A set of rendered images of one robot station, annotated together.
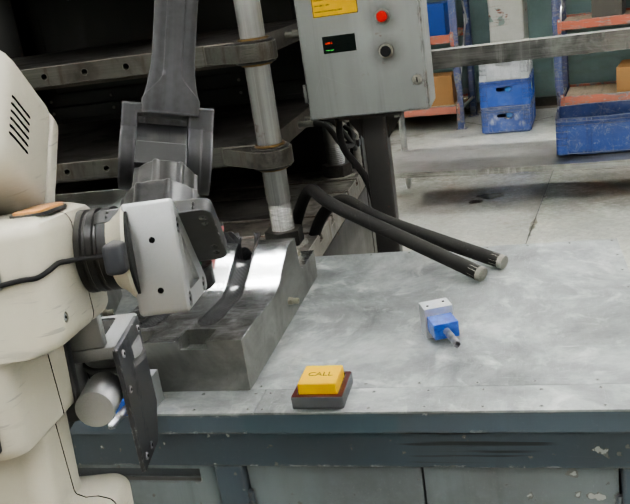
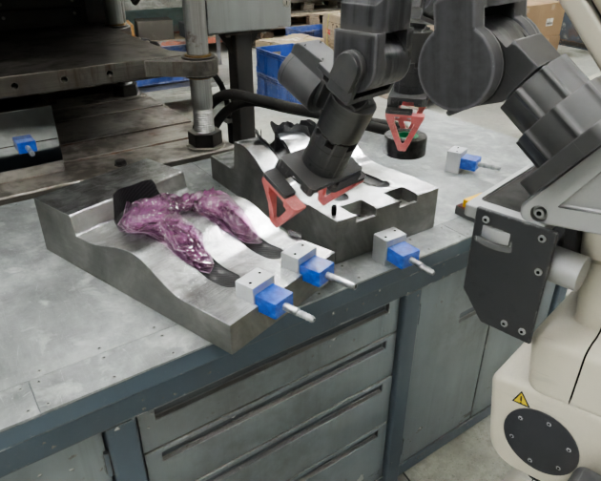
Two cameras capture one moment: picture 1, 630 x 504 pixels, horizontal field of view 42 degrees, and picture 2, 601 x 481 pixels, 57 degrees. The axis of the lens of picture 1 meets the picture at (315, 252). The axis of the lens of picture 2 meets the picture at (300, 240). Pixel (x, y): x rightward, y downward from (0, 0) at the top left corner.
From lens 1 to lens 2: 132 cm
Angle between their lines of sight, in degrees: 47
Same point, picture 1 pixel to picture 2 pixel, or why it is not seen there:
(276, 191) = (208, 96)
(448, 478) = not seen: hidden behind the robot
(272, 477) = (432, 289)
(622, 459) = not seen: hidden behind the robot
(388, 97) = (266, 16)
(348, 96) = (238, 13)
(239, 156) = (172, 66)
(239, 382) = (428, 222)
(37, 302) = not seen: outside the picture
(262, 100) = (201, 11)
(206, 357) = (414, 208)
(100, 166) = (7, 84)
